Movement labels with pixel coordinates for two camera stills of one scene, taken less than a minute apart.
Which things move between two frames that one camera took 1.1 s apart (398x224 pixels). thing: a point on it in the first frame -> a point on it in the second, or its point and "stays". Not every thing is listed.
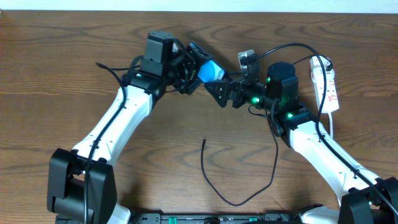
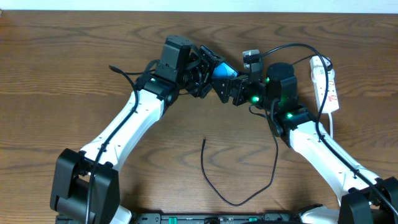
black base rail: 214,218 stays
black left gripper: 191,66 -> 204,72
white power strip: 331,101 stays
